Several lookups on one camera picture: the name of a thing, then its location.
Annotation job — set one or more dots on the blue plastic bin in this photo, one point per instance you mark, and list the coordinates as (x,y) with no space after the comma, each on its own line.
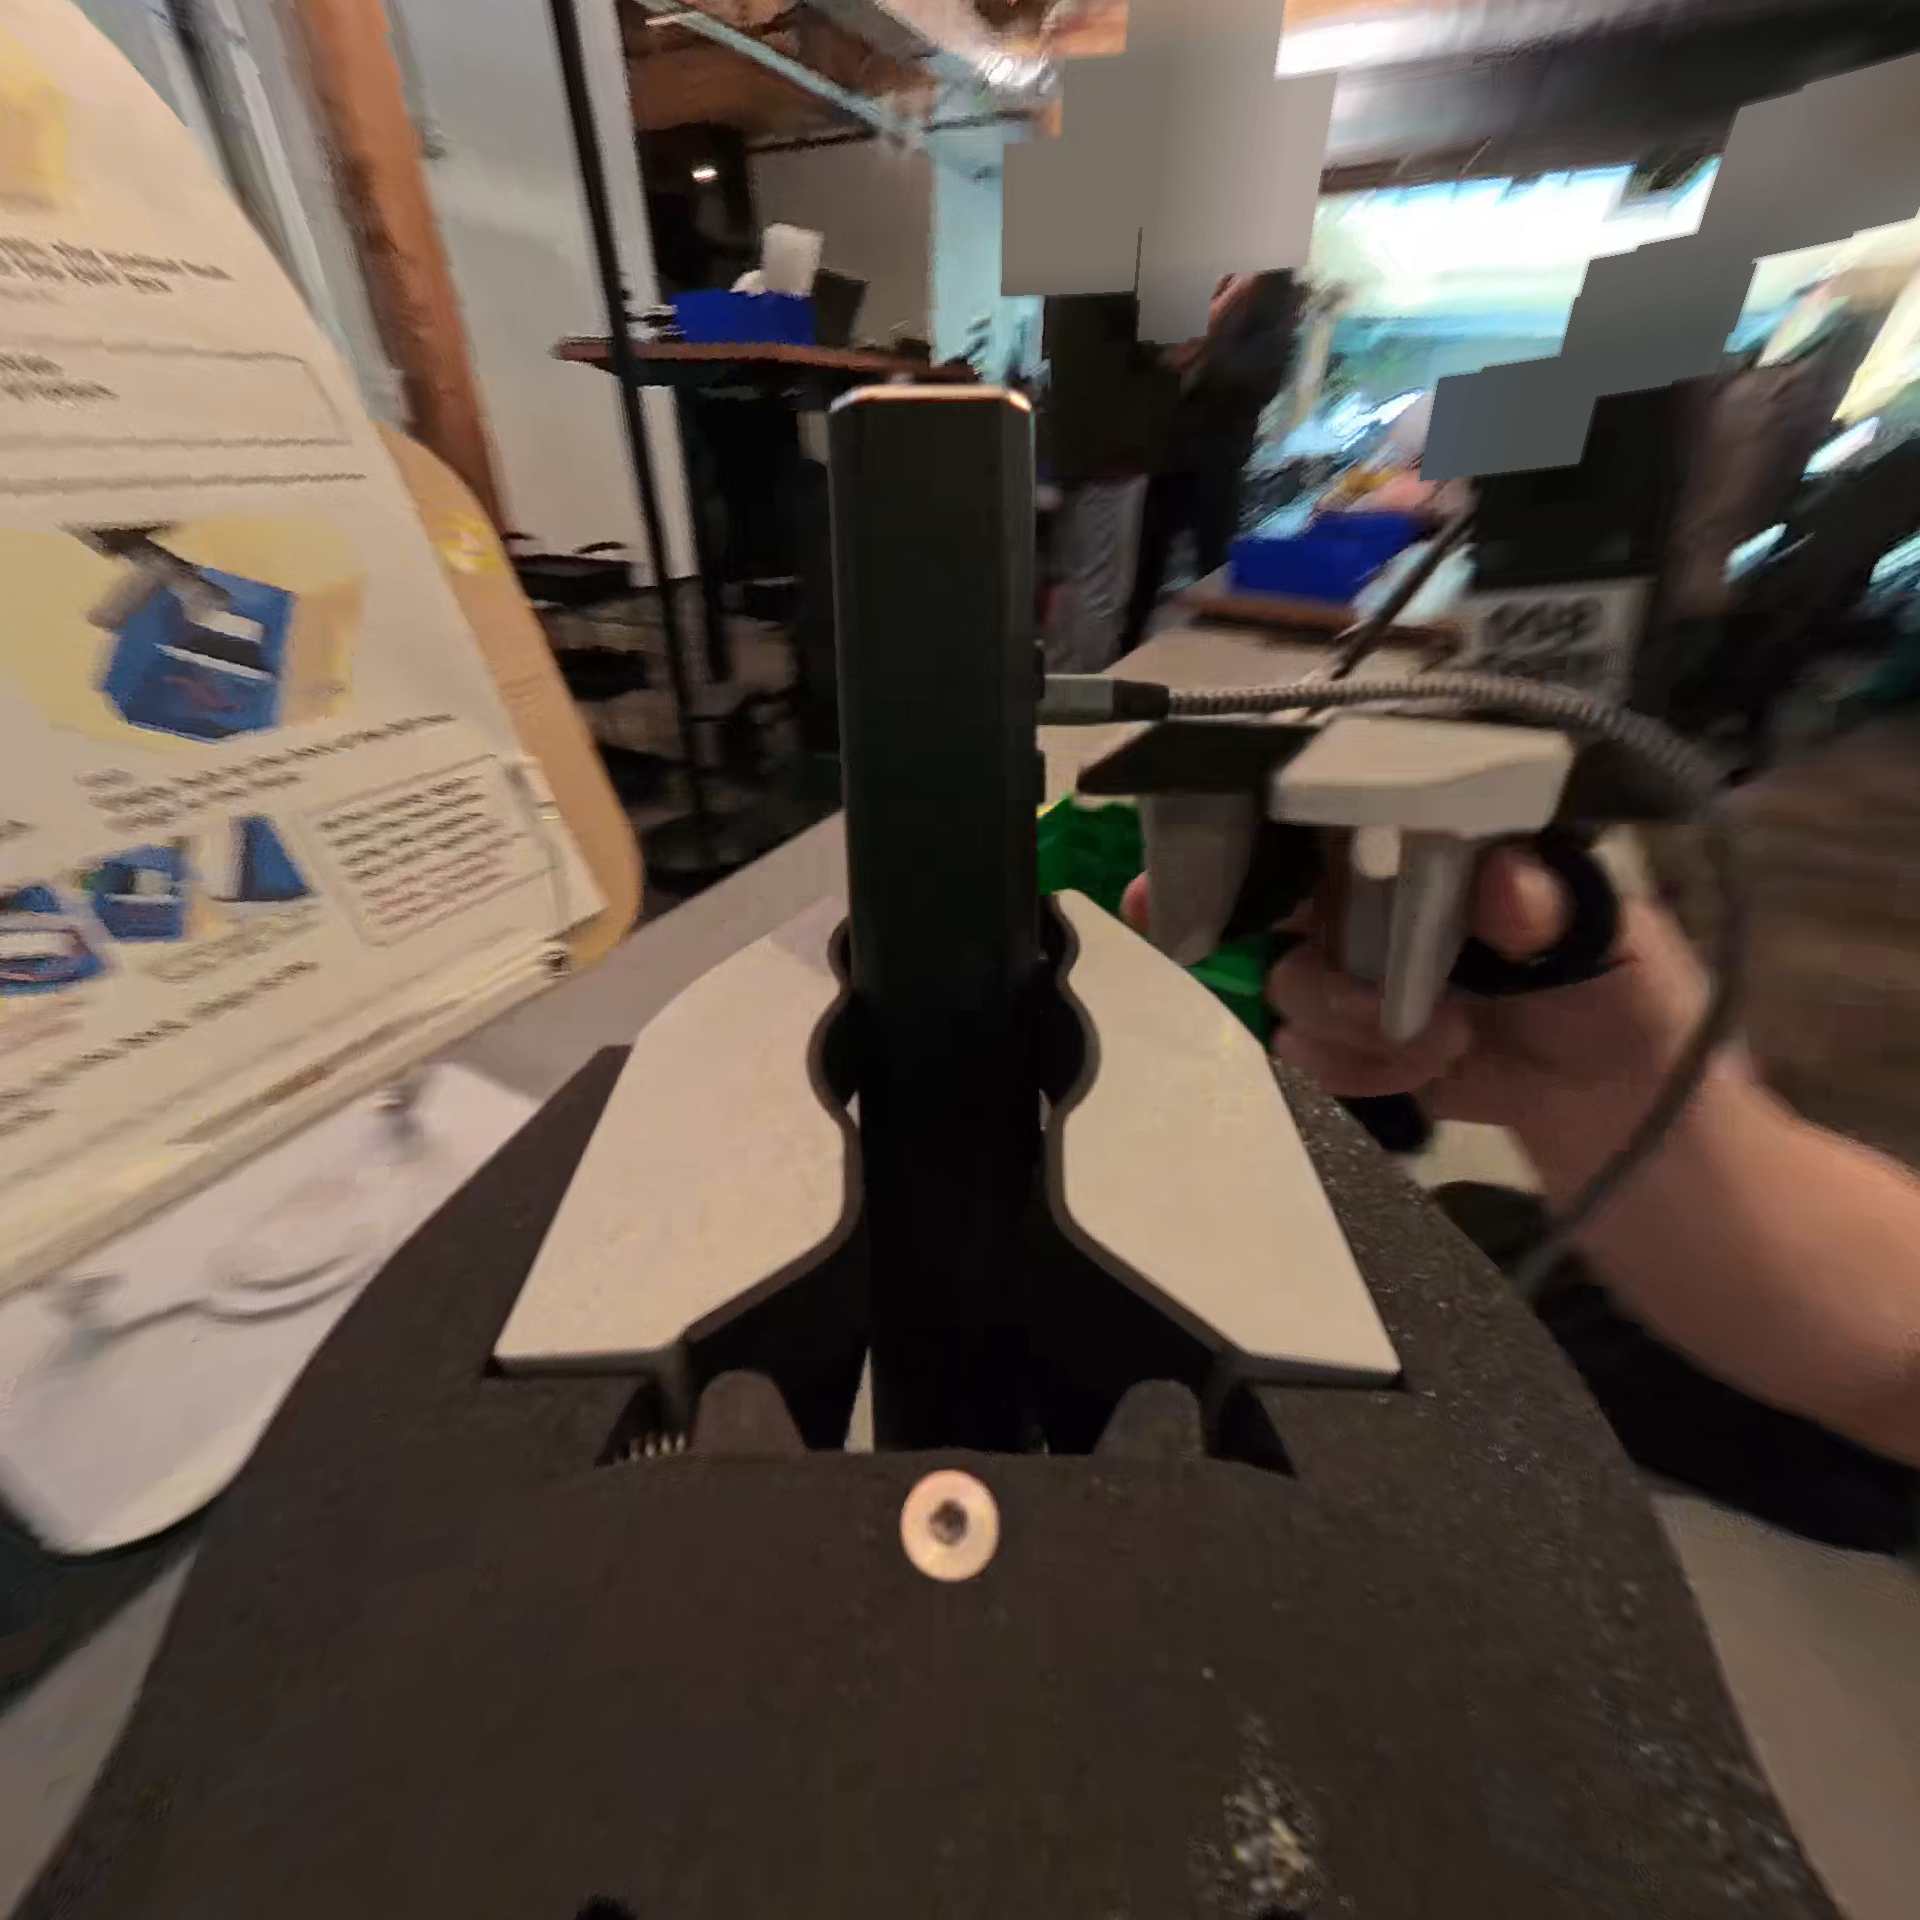
(1320,558)
(741,317)

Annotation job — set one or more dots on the brown cardboard backing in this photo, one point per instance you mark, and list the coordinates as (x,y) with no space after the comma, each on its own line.
(525,674)

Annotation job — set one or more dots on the black white printed sign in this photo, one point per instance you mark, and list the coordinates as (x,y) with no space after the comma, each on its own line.
(1560,639)

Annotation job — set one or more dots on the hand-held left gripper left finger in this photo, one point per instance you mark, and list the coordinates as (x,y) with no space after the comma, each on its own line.
(673,1170)

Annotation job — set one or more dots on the person's right hand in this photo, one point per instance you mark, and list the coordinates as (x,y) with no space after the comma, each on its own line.
(1560,1065)

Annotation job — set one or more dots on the clear acrylic stand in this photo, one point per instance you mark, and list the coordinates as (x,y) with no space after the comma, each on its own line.
(223,1349)

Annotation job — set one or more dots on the wooden post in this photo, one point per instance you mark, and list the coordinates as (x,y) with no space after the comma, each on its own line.
(398,225)

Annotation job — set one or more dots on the wooden table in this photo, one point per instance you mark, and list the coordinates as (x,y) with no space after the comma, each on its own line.
(722,357)

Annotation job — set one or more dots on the black floor pole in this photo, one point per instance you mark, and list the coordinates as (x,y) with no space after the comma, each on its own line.
(613,300)

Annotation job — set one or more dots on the person's right forearm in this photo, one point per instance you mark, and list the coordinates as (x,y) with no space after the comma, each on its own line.
(1786,1273)

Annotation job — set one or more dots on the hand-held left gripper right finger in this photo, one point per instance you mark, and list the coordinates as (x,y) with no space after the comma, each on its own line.
(1201,1185)

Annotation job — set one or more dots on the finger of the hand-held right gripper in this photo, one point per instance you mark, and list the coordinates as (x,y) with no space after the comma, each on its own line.
(1191,886)
(1425,773)

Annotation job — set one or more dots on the green cloth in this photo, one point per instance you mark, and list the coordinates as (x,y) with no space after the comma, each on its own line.
(1089,848)

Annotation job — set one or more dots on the printed instruction sheet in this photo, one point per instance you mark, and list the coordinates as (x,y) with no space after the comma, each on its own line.
(223,751)

